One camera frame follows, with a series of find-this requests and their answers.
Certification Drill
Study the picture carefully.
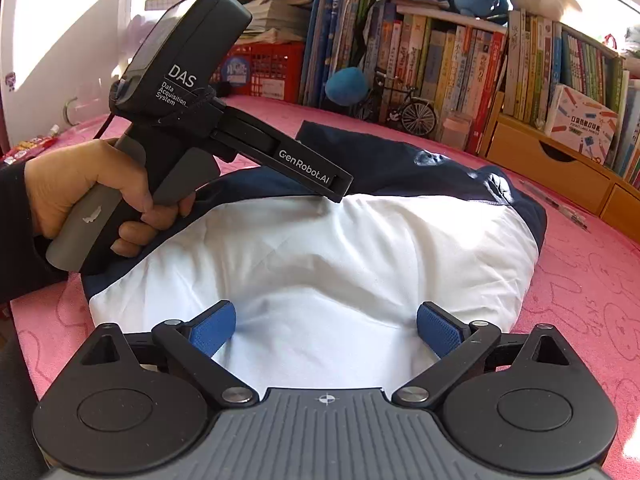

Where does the row of books on organizer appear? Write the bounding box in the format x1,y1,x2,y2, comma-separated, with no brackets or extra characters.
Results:
502,7,640,186

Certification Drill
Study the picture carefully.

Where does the stack of paper workbooks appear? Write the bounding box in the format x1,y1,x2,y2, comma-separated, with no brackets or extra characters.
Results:
227,0,313,46

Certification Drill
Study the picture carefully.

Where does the black hanging strap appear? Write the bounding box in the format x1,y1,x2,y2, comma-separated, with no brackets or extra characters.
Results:
349,0,381,68

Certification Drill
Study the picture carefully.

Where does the red snack packet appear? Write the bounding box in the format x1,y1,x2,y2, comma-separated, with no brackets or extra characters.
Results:
0,130,58,166

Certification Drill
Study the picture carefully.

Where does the row of upright books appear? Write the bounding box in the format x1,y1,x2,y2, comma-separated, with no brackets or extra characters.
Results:
367,2,508,153

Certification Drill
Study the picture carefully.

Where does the black model bicycle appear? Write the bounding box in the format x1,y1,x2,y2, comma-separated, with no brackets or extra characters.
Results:
350,71,437,135

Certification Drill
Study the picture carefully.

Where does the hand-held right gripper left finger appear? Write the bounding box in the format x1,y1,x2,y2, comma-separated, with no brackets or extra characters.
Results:
79,301,261,407

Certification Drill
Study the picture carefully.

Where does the white pencil-print box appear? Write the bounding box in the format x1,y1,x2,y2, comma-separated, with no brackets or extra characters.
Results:
544,84,621,166

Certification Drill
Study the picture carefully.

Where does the person's left hand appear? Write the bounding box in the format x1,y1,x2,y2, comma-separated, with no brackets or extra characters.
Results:
24,138,197,259

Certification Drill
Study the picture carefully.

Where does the red plastic crate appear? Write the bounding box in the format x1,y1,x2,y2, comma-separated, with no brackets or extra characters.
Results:
207,42,306,103

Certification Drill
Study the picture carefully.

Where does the person's left forearm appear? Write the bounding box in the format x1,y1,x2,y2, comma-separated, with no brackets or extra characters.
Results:
0,160,81,306

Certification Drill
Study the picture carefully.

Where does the pink rabbit-print mat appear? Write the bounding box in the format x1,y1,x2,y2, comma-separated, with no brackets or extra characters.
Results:
10,92,640,466

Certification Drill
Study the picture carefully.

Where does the wooden drawer organizer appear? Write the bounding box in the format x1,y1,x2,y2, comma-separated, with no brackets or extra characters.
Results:
477,92,640,233

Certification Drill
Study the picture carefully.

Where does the navy and white jacket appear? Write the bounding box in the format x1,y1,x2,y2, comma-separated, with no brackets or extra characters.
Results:
81,120,548,396

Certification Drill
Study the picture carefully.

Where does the row of thin blue books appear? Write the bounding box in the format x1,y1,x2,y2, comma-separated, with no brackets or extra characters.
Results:
298,0,373,108

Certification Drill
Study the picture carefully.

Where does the clear pen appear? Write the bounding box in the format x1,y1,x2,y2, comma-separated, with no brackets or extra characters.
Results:
517,177,591,231

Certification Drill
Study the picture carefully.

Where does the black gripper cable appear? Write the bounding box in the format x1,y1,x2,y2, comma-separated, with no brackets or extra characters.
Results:
94,110,121,141

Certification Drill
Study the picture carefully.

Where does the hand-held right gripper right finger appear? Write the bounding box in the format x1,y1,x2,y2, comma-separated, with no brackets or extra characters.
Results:
391,302,575,408

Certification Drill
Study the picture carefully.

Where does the clear jar with pink lid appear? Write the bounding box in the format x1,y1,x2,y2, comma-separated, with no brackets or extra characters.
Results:
440,112,473,148

